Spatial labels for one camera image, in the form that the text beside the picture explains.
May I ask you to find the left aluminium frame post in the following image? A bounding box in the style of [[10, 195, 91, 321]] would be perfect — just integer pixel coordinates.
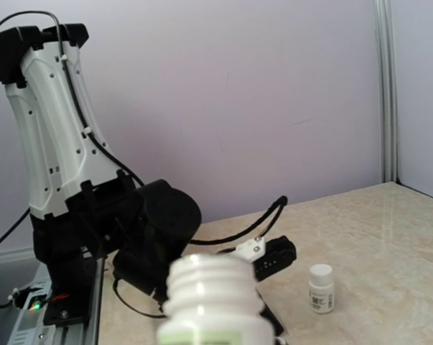
[[373, 0, 399, 183]]

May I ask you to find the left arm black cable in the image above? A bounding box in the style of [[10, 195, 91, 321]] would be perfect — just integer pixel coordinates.
[[0, 10, 289, 321]]

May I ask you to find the white pill bottle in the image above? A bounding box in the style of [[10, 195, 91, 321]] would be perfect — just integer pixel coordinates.
[[156, 254, 275, 345], [308, 264, 335, 314]]

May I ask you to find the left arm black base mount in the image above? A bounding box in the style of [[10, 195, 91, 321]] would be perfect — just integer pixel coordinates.
[[43, 256, 105, 328]]

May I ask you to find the front aluminium rail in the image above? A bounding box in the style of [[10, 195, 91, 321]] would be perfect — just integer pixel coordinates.
[[0, 253, 104, 344]]

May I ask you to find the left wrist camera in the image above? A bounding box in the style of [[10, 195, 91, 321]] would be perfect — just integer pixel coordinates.
[[218, 236, 297, 282]]

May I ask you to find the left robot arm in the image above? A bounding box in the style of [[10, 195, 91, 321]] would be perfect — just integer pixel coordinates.
[[0, 24, 202, 303]]

